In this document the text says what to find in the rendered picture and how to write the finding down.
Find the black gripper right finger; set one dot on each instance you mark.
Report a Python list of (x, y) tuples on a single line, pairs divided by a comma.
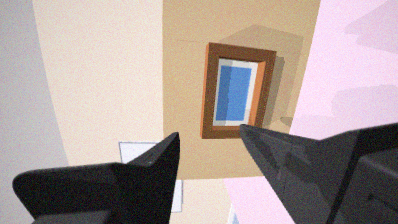
[(309, 176)]

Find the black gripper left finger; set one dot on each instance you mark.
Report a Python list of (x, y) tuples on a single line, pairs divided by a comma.
[(139, 192)]

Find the brown wooden picture frame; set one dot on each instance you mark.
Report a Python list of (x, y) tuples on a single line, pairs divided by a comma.
[(235, 89)]

